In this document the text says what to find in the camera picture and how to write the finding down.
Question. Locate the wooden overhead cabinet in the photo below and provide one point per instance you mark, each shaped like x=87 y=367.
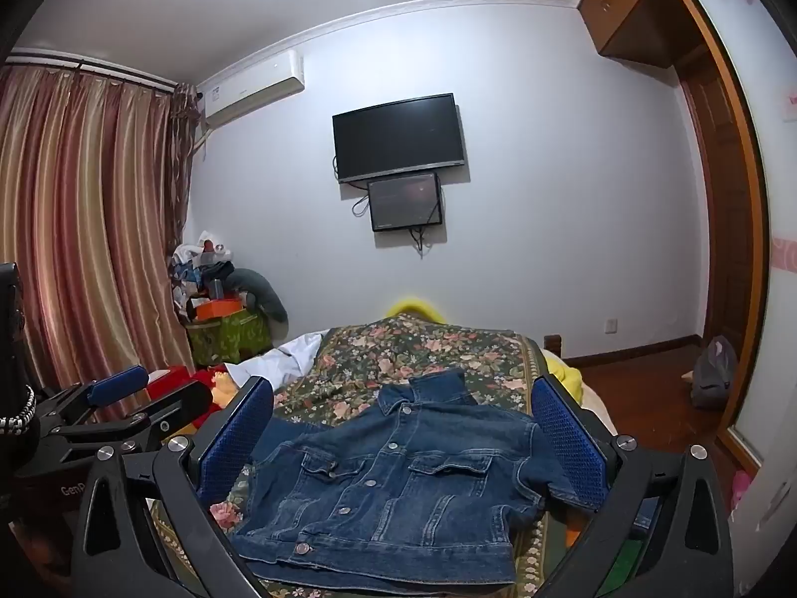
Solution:
x=629 y=6

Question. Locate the wooden bed post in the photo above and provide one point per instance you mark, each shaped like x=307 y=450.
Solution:
x=552 y=344

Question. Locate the white sliding wardrobe door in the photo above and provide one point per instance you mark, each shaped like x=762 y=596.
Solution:
x=769 y=230

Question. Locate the blue denim jacket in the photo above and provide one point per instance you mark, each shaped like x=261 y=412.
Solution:
x=398 y=479

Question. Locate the wooden door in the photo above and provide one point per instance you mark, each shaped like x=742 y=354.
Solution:
x=722 y=212

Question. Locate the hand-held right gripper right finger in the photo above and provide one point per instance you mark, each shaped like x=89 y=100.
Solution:
x=570 y=442

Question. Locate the pile of clutter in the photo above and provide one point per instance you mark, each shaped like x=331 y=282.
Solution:
x=199 y=268

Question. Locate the grey pillow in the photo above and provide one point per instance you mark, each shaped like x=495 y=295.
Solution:
x=264 y=293

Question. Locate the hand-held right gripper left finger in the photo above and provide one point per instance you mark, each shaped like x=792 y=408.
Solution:
x=233 y=442

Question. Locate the curtain rail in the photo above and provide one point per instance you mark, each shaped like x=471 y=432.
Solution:
x=93 y=68

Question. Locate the floral bedspread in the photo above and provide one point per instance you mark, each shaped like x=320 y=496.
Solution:
x=405 y=355

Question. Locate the white cloth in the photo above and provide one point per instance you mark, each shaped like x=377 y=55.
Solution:
x=289 y=355

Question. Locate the red plush toy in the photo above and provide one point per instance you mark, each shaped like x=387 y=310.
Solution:
x=171 y=380

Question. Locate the small black wall monitor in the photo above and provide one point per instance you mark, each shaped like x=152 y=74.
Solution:
x=405 y=202

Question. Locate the grey plastic bag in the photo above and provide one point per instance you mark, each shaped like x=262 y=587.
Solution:
x=715 y=374

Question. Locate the black wall television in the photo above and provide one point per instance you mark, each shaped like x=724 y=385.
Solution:
x=398 y=137

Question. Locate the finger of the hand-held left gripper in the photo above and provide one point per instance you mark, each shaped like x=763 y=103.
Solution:
x=118 y=381
x=163 y=423

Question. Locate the striped pink curtain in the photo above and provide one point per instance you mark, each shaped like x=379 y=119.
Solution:
x=93 y=199

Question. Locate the white air conditioner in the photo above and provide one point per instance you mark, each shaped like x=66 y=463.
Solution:
x=252 y=90

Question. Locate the orange box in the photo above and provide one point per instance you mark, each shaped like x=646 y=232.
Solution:
x=218 y=309

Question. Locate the green patterned box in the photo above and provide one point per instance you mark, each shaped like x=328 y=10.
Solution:
x=227 y=339

